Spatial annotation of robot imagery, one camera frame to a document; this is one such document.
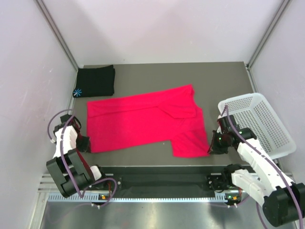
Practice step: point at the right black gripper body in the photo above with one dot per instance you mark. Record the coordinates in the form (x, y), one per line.
(219, 143)

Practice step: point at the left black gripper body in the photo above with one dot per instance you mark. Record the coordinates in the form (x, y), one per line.
(82, 143)

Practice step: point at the red polo shirt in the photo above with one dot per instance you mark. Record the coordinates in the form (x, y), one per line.
(169, 115)

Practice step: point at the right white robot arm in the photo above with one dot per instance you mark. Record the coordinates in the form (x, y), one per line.
(281, 199)

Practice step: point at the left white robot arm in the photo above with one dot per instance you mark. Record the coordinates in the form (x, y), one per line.
(68, 168)

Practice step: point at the white plastic basket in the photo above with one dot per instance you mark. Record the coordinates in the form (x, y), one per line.
(255, 112)

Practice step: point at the folded black t shirt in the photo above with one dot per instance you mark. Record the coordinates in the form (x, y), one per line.
(94, 82)

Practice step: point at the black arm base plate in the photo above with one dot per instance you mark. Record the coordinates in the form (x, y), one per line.
(200, 182)

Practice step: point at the aluminium front rail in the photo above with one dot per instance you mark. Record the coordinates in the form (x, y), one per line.
(47, 185)

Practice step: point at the slotted grey cable duct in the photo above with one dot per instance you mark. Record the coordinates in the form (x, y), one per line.
(101, 198)

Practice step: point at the left aluminium frame post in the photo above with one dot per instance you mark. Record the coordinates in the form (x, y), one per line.
(55, 30)

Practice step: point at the aluminium frame post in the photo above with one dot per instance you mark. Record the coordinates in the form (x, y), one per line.
(271, 27)
(55, 30)

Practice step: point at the right aluminium frame post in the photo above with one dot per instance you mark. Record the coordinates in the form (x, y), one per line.
(271, 27)

